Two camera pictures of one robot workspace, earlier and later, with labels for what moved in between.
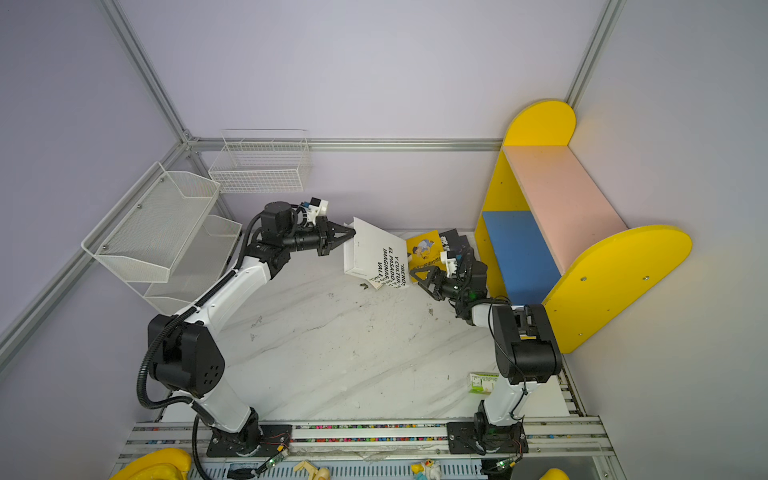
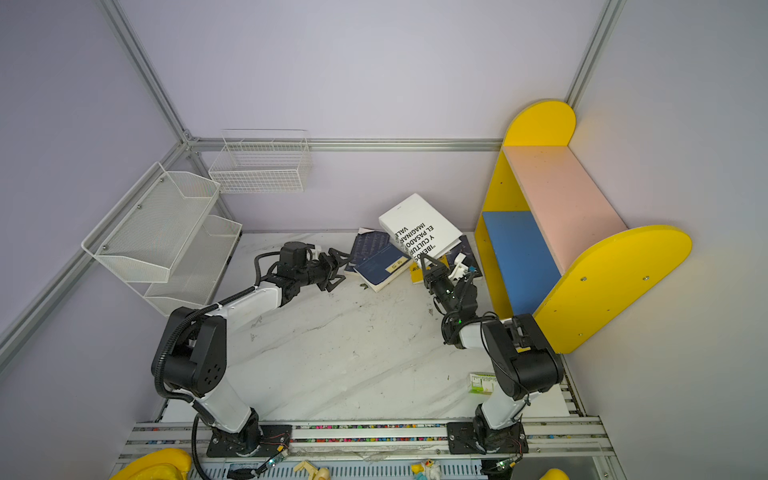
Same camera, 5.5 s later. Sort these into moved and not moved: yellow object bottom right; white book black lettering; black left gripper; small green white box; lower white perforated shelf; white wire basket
Moved: black left gripper; white book black lettering
Not moved: white wire basket; lower white perforated shelf; small green white box; yellow object bottom right
